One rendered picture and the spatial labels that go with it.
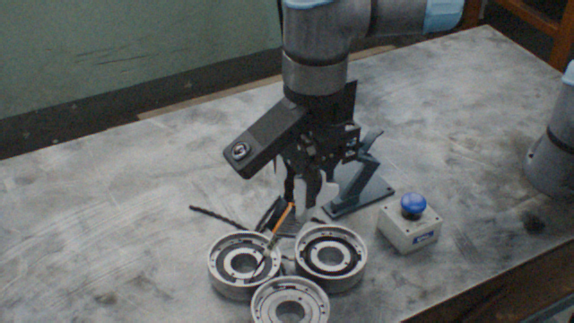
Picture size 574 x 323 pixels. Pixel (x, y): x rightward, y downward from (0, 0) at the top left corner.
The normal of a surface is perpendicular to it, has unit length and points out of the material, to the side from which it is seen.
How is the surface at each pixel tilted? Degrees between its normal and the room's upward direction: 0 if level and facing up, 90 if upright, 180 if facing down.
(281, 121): 31
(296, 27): 91
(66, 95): 90
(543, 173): 73
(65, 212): 0
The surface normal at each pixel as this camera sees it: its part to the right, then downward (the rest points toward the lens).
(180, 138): 0.04, -0.77
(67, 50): 0.48, 0.57
